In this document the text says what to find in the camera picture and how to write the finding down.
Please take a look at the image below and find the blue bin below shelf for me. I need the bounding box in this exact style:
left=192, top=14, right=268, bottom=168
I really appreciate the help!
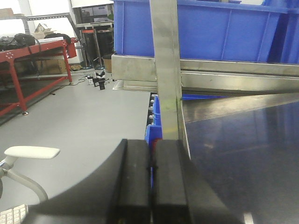
left=144, top=92, right=162, bottom=186

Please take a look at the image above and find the large blue plastic bin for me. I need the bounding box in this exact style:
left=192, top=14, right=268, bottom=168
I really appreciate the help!
left=114, top=0, right=299, bottom=63

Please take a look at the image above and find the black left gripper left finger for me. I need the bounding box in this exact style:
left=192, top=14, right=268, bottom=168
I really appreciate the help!
left=23, top=139, right=150, bottom=224

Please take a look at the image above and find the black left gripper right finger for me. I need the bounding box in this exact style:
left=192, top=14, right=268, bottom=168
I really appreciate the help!
left=153, top=140, right=243, bottom=224

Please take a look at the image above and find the stainless steel shelf rack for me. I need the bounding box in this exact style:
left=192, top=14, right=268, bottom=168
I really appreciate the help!
left=111, top=0, right=299, bottom=159

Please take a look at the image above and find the red metal workbench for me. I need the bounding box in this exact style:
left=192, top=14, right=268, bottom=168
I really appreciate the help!
left=0, top=36, right=78, bottom=116

